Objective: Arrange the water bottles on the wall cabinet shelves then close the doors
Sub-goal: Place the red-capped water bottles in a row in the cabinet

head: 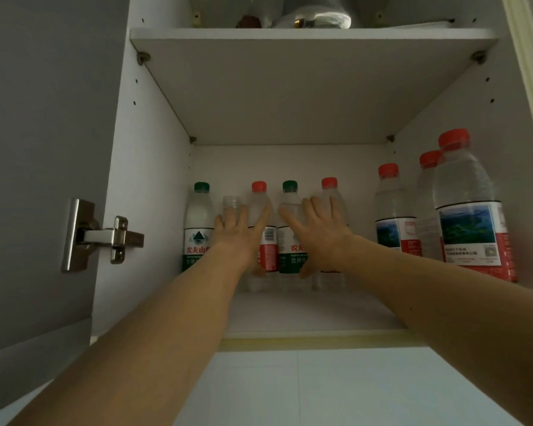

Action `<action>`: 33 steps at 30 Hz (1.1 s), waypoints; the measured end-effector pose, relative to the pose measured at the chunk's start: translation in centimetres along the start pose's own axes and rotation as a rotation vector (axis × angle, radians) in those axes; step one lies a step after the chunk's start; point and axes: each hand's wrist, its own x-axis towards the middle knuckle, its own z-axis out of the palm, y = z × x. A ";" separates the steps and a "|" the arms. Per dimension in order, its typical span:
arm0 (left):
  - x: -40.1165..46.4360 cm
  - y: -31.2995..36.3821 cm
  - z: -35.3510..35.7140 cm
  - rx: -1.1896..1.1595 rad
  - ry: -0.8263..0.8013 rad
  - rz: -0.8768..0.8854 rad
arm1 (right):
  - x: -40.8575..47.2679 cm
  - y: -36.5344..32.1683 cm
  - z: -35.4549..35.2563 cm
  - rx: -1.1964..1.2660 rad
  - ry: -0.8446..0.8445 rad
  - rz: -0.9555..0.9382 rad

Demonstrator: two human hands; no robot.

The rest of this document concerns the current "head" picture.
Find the person's left hand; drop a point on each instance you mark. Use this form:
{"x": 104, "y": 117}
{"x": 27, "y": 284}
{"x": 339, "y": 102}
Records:
{"x": 237, "y": 244}

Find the person's right hand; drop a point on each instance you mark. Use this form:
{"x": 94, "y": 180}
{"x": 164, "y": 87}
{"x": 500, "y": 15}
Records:
{"x": 322, "y": 244}

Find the red-cap water bottle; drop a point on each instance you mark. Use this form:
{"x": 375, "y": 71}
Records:
{"x": 268, "y": 252}
{"x": 329, "y": 184}

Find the green-cap water bottle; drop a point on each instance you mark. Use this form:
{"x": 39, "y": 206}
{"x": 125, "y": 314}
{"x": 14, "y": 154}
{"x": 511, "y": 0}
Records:
{"x": 289, "y": 187}

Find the group of bottles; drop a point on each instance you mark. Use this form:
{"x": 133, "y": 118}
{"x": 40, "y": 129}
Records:
{"x": 471, "y": 230}

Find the white wall cabinet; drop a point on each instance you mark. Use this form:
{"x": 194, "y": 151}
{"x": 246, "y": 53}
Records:
{"x": 293, "y": 93}

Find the person's right forearm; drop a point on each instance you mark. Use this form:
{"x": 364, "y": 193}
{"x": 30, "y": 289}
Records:
{"x": 462, "y": 315}

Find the person's left forearm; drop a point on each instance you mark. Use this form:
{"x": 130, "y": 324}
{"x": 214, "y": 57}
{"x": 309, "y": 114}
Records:
{"x": 137, "y": 350}

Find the cupboard door hinge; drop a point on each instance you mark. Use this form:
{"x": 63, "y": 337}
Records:
{"x": 93, "y": 237}

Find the dark brown bowl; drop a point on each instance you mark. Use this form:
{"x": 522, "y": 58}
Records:
{"x": 248, "y": 23}

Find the grey wall cabinet door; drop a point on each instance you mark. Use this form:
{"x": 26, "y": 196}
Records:
{"x": 35, "y": 128}

